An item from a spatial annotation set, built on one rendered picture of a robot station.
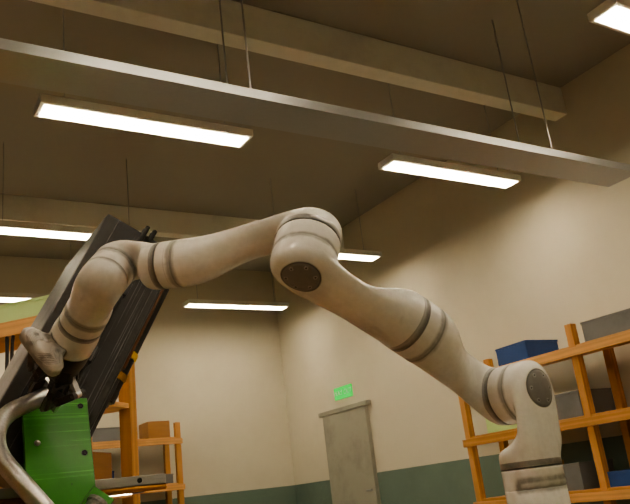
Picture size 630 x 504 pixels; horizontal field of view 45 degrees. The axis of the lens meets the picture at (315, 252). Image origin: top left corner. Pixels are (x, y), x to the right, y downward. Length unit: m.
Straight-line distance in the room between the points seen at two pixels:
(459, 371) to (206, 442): 10.11
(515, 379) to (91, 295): 0.64
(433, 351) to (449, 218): 7.79
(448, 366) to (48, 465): 0.71
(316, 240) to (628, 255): 6.33
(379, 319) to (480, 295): 7.38
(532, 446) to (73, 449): 0.78
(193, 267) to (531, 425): 0.55
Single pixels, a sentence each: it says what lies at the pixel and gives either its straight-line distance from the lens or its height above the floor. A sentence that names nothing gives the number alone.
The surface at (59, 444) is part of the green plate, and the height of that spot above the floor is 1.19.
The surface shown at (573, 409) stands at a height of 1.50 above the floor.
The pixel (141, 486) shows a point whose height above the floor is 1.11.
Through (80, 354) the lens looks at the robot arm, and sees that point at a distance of 1.26.
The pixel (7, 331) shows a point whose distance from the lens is 4.23.
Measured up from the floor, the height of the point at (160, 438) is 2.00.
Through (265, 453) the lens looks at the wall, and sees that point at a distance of 11.59.
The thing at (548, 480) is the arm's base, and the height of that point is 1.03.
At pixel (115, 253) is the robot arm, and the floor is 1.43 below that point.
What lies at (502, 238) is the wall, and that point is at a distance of 8.23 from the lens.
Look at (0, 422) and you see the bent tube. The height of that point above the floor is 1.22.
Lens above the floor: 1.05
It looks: 18 degrees up
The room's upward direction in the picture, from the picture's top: 7 degrees counter-clockwise
